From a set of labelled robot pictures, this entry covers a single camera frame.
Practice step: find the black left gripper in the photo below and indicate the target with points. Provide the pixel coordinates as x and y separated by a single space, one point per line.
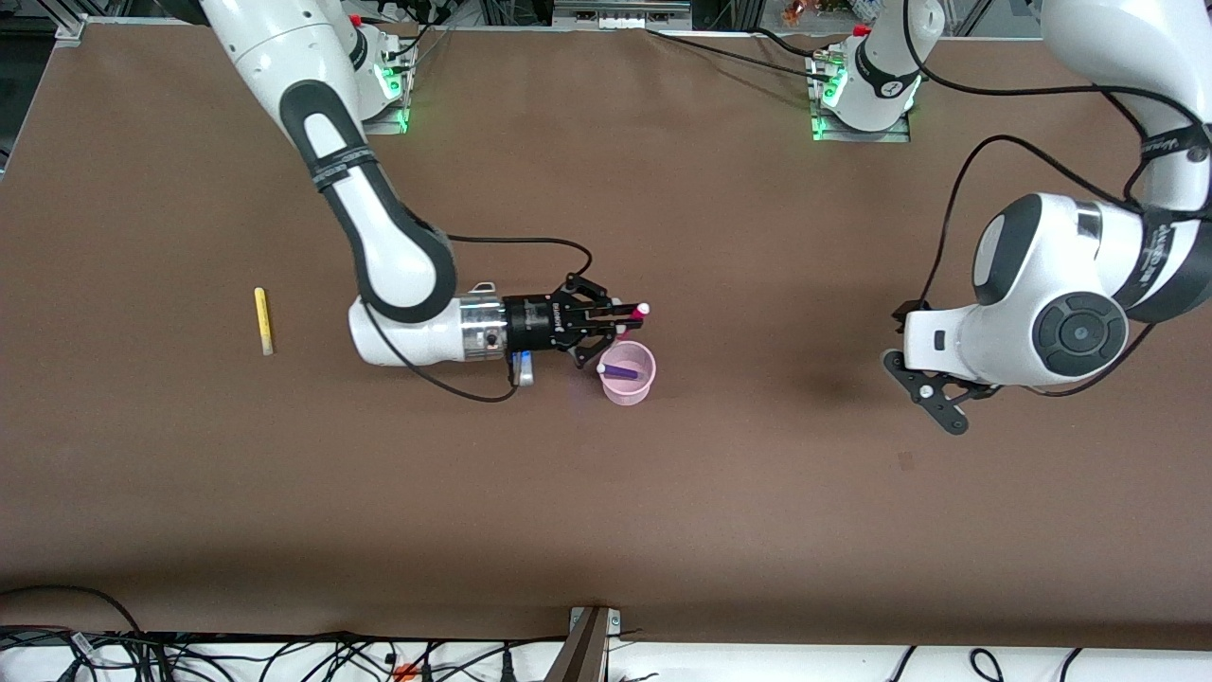
903 309

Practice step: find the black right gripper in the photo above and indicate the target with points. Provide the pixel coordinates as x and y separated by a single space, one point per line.
528 326

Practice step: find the pink highlighter pen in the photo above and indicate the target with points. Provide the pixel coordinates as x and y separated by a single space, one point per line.
639 311

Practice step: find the purple highlighter pen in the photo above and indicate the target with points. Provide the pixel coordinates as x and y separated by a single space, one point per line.
620 370

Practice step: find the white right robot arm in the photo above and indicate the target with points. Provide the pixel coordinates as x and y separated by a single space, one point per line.
398 265

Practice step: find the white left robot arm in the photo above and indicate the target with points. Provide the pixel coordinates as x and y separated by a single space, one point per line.
1051 303

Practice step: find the pink round pen holder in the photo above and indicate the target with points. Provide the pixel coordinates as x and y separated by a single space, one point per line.
630 386

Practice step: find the yellow highlighter pen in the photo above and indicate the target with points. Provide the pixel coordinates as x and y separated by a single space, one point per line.
263 320

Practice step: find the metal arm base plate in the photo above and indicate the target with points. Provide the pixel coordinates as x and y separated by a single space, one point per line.
393 118
900 134

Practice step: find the metal table edge bracket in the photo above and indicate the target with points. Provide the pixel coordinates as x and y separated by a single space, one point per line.
587 644

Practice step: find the metal table corner bracket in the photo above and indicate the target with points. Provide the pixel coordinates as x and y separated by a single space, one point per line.
74 28

